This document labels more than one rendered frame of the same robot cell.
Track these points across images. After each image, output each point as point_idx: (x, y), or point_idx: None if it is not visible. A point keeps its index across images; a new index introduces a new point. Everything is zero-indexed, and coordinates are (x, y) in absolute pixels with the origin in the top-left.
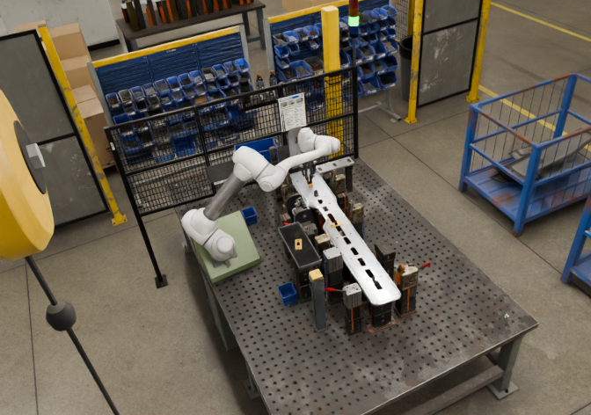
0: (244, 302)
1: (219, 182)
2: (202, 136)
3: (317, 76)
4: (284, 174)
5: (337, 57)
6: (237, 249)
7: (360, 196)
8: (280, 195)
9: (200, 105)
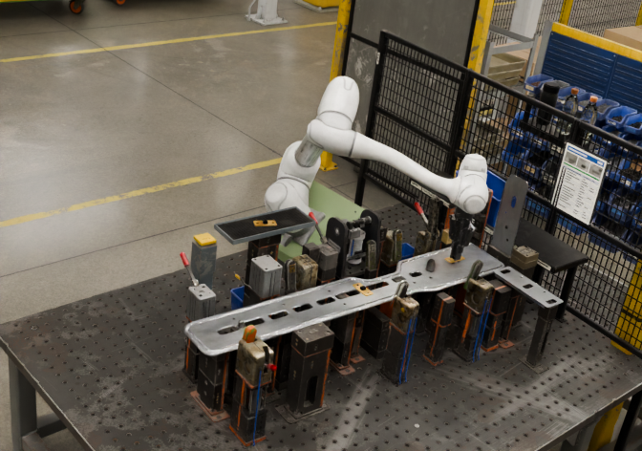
0: (230, 274)
1: (417, 185)
2: (459, 121)
3: (639, 148)
4: (347, 144)
5: None
6: (311, 240)
7: (525, 377)
8: None
9: (475, 74)
